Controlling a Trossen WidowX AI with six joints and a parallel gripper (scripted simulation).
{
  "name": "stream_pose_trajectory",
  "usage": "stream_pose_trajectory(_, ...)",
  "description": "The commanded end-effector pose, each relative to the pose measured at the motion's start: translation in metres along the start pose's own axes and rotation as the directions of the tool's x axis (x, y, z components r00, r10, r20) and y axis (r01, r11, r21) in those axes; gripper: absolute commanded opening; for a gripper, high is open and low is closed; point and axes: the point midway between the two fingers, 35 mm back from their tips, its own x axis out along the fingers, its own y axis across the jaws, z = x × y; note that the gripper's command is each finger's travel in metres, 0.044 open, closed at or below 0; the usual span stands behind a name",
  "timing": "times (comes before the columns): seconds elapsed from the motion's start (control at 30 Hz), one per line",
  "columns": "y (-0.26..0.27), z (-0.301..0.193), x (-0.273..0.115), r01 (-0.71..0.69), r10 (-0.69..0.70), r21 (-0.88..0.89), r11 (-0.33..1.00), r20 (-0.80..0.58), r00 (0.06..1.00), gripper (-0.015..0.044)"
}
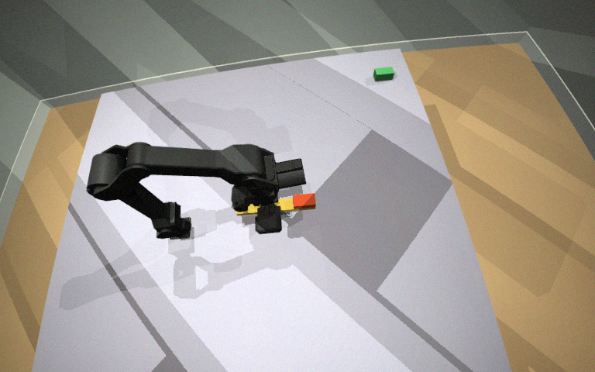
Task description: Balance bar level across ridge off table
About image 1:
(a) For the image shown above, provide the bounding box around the green rectangular block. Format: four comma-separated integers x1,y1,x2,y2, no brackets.
373,67,394,82

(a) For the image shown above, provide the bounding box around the yellow bar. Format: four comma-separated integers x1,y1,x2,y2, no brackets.
236,193,316,216

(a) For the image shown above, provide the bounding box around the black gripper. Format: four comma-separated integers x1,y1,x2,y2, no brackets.
249,187,282,235

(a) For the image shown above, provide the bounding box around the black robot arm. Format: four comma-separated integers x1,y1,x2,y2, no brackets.
87,142,306,239

